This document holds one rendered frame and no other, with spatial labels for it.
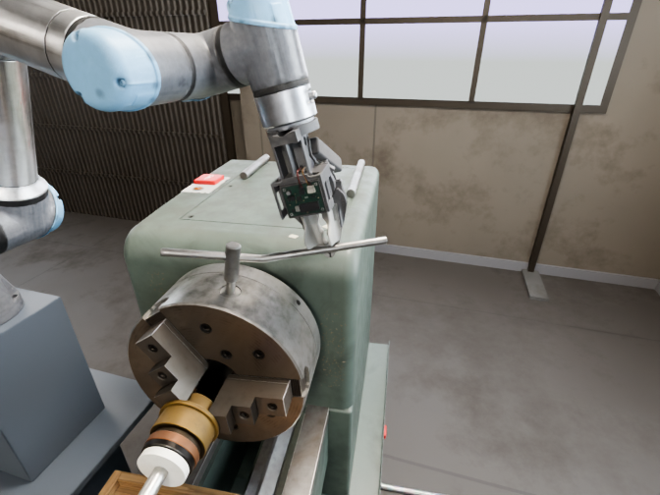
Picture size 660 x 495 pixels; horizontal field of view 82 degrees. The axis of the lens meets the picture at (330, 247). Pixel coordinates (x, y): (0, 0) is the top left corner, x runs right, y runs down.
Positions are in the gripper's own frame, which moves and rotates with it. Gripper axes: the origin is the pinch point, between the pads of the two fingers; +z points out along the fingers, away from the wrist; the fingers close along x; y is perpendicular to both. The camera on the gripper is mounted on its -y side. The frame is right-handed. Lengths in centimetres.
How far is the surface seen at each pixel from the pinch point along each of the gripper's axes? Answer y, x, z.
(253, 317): 10.6, -11.2, 4.8
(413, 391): -91, -4, 132
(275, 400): 15.6, -9.8, 16.5
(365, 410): -31, -12, 74
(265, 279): 1.1, -12.3, 3.8
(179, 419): 22.5, -20.6, 12.1
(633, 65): -227, 145, 16
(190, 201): -23.3, -37.4, -5.8
